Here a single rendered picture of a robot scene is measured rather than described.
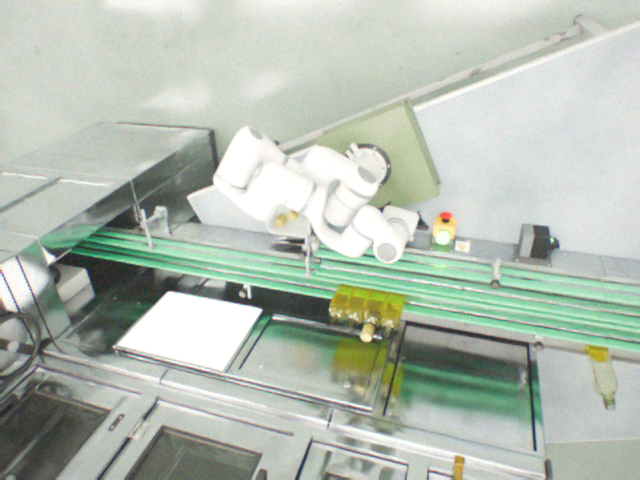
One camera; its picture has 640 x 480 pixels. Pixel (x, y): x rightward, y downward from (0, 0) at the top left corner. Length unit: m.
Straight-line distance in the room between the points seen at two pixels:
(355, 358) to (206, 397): 0.48
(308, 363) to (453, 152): 0.81
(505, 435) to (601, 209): 0.73
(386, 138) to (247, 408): 0.91
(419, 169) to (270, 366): 0.77
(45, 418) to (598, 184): 1.80
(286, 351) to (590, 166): 1.09
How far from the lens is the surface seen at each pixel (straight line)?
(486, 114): 1.52
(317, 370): 1.53
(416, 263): 1.54
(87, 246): 2.22
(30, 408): 1.77
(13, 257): 1.75
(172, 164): 2.33
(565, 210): 1.65
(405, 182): 1.51
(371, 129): 1.47
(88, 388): 1.73
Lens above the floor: 2.21
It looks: 54 degrees down
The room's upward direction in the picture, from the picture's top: 148 degrees counter-clockwise
